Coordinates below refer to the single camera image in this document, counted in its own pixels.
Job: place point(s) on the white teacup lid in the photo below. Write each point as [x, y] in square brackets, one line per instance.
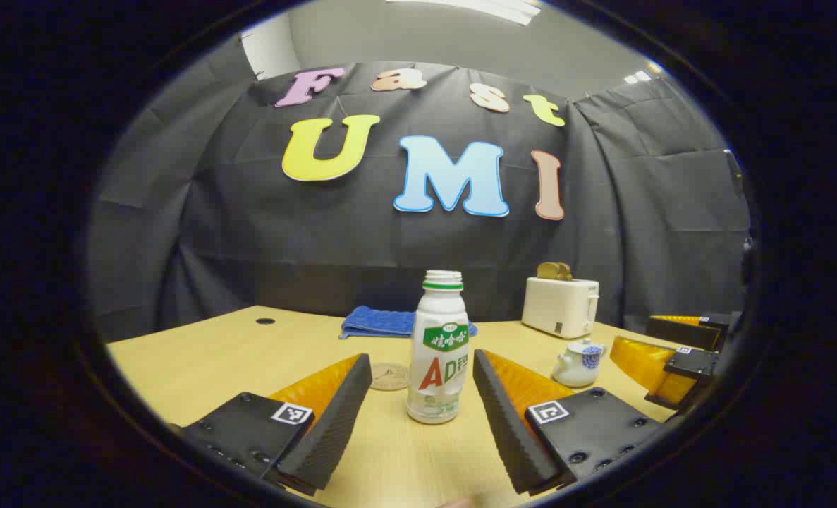
[587, 347]

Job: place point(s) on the white blue-flowered teacup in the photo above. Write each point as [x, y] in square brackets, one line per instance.
[573, 370]

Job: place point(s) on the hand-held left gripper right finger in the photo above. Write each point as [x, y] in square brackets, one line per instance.
[503, 423]

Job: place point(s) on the white water bottle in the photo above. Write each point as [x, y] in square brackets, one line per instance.
[436, 331]

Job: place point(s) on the brown bread slice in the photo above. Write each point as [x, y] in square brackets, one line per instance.
[554, 271]

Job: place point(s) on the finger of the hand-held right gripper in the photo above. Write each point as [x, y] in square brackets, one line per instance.
[693, 365]
[679, 331]

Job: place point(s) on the blue towel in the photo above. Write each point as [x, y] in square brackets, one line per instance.
[376, 322]

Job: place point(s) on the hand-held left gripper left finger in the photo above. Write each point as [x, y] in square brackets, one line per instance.
[340, 416]

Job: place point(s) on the round beige coaster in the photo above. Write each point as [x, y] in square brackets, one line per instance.
[388, 377]

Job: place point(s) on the white toaster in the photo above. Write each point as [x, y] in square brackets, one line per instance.
[556, 307]

